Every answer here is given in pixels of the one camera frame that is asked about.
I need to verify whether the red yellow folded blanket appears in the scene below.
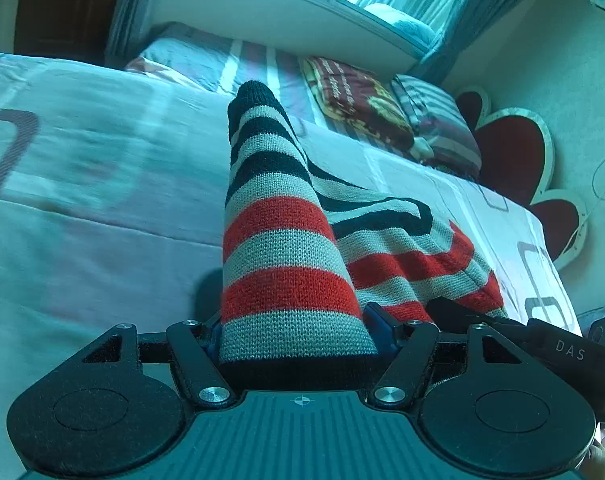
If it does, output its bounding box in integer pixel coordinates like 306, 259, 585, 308
301, 56, 417, 154

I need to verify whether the teal curtain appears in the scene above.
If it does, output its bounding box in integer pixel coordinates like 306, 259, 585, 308
104, 0, 150, 67
411, 0, 521, 84

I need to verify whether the teal cloth on sill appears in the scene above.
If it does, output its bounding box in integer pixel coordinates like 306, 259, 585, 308
365, 3, 436, 49

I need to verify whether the dark wooden door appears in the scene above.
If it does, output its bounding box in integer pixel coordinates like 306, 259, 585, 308
14, 0, 117, 65

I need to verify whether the red heart shaped headboard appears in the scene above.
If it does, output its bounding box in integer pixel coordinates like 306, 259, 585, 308
455, 87, 588, 270

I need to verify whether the teal curtain right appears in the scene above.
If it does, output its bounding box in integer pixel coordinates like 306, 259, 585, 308
411, 0, 521, 84

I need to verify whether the striped bed sheet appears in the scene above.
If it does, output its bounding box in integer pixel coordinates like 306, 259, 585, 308
124, 20, 363, 126

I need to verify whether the white patterned bed quilt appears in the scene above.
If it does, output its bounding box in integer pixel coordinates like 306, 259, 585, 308
0, 52, 584, 480

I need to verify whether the red black striped knit sweater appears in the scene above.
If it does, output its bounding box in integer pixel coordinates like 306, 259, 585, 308
219, 81, 504, 390

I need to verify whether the teal curtain left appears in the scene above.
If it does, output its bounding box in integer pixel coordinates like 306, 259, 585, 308
104, 0, 150, 67

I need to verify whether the striped grey pillow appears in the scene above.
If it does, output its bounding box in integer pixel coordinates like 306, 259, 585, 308
391, 74, 481, 181

